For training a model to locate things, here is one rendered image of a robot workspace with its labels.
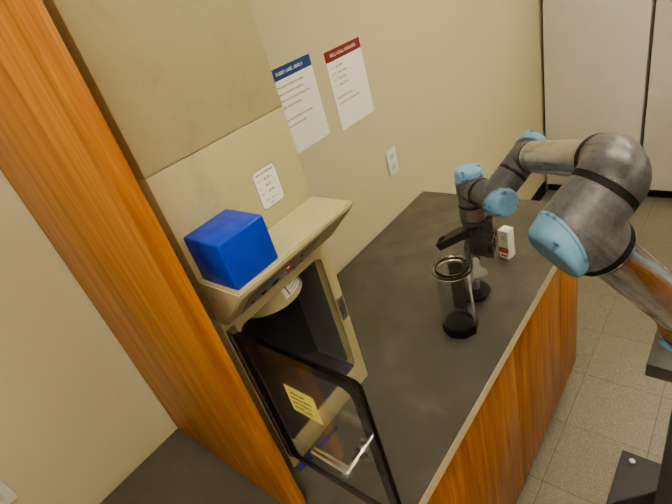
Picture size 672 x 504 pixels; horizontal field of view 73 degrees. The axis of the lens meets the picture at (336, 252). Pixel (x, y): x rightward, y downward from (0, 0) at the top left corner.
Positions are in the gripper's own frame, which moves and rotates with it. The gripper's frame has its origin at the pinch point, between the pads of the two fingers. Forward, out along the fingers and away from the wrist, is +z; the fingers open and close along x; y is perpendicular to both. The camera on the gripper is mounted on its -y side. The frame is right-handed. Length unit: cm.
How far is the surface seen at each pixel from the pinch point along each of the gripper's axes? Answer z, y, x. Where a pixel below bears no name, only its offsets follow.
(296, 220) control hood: -49, -22, -47
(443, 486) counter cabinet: 24, -1, -55
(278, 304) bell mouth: -30, -30, -53
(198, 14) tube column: -88, -27, -48
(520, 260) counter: 8.7, 11.5, 19.3
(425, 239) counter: 8.6, -24.2, 32.5
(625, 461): 101, 46, 13
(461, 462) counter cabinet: 27, 1, -46
